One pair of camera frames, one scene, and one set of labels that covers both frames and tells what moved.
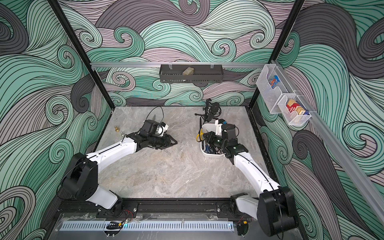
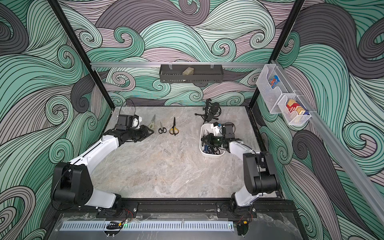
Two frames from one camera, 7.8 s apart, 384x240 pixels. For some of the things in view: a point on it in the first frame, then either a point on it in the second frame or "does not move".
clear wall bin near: [293, 110] does not move
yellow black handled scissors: [200, 136] -> [174, 130]
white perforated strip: [149, 226] does not move
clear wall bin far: [271, 83] does not move
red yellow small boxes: [292, 105] does not move
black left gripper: [168, 142] -> [146, 133]
